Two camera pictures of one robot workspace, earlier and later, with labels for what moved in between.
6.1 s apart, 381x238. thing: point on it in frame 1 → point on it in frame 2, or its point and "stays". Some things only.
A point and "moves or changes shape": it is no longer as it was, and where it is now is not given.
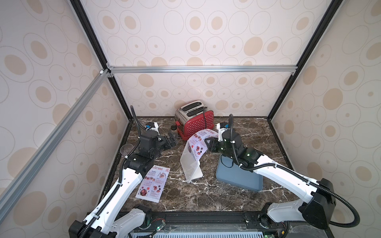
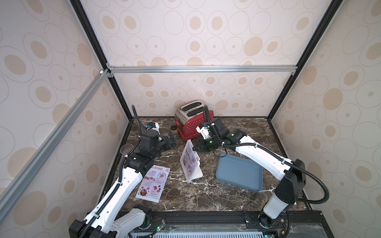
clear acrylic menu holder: (191, 165) stays
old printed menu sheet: (153, 187) stays
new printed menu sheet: (196, 143) moves or changes shape
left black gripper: (169, 143) stays
